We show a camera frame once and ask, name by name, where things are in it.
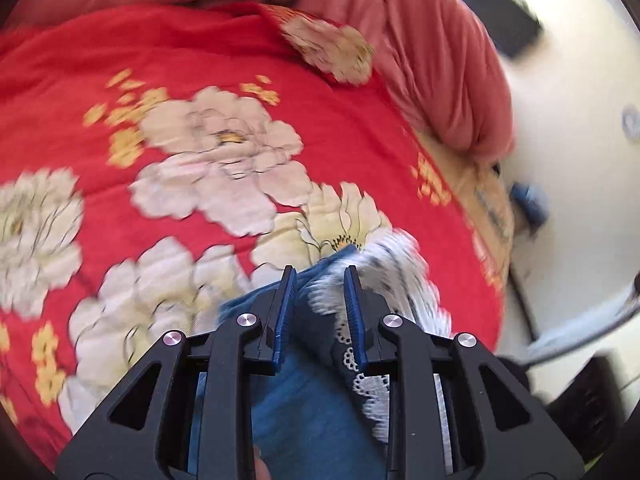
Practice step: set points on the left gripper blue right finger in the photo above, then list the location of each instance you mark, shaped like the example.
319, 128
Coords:
355, 301

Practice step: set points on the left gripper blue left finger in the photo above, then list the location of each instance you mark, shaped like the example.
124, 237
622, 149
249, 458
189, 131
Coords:
278, 323

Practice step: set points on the blue denim pants lace trim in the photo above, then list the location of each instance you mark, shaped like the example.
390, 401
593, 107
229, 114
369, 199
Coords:
320, 418

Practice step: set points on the left hand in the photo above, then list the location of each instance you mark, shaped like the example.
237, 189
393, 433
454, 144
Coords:
261, 469

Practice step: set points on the red floral blanket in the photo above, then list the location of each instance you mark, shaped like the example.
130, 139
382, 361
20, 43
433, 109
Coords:
157, 162

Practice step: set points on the blue slipper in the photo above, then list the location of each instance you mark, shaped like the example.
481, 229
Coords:
533, 204

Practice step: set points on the salmon pink duvet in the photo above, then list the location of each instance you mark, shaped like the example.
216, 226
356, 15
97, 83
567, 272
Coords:
435, 55

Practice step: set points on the black television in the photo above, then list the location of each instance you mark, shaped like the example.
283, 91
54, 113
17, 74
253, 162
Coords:
510, 25

